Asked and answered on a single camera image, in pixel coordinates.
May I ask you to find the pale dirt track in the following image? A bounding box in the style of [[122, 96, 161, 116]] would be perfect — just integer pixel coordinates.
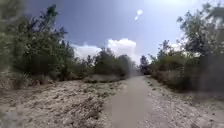
[[108, 75, 161, 128]]

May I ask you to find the gravelly sand ground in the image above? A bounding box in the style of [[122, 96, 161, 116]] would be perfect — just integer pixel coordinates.
[[0, 75, 224, 128]]

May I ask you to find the row of green bushes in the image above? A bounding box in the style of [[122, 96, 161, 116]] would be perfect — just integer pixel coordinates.
[[139, 0, 224, 95], [0, 0, 139, 90]]

